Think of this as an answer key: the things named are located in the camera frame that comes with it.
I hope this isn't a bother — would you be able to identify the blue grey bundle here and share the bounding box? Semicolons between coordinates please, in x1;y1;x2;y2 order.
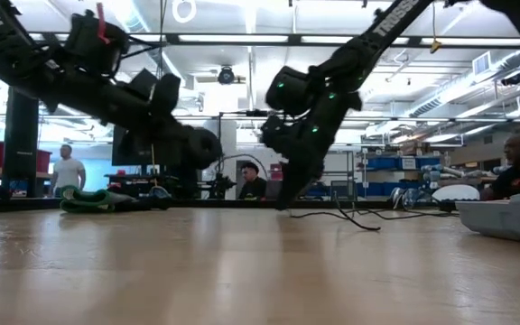
389;186;426;209

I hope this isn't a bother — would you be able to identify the black tripod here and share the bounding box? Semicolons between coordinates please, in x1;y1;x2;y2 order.
205;171;238;201

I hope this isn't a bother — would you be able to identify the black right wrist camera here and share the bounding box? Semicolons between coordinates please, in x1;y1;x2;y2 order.
259;115;291;148

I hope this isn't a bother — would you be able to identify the blue storage bin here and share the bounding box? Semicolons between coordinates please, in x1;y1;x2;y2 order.
366;155;442;172

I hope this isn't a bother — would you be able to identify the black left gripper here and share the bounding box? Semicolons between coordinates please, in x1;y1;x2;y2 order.
117;72;200;171

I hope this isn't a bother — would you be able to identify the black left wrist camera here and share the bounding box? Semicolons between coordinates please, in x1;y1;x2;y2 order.
126;67;160;100

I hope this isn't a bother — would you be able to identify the thin black cord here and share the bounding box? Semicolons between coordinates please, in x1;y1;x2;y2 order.
214;153;461;233

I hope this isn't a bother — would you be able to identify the white ceiling vent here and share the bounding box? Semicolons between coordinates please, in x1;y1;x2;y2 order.
471;51;492;77

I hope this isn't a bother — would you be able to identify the white round object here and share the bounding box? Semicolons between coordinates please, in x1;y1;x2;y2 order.
431;183;481;202

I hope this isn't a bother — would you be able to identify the black work glove green cuff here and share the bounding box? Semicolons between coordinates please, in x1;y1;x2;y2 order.
60;183;173;214

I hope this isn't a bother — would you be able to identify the white ring ceiling light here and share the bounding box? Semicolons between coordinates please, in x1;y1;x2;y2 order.
172;0;198;24

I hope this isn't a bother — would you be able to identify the grey plastic tool case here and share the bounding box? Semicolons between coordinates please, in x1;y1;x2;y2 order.
455;191;520;247

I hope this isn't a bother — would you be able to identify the black overhead camera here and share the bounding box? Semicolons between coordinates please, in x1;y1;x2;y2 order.
217;66;236;86

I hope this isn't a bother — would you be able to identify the yellow hanging tag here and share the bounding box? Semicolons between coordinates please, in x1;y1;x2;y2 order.
429;0;443;55

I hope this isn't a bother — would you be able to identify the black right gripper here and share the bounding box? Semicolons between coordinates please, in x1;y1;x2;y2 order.
259;92;338;211

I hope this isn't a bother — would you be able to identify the grey laptop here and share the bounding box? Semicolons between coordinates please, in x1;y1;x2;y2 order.
265;179;284;201

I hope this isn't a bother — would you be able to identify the black ceiling projector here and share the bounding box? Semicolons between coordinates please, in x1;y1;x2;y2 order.
499;71;520;88

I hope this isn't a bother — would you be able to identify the red storage bin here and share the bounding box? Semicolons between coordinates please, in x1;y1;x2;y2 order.
0;141;53;173

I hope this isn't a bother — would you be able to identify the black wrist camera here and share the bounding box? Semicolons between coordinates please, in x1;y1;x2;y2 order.
126;67;160;100
259;115;291;148

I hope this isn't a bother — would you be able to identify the black round cord spool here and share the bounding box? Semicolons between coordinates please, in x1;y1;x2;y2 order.
186;125;224;171

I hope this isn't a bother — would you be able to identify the black monitor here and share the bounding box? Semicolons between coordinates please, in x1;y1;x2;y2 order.
111;125;182;167

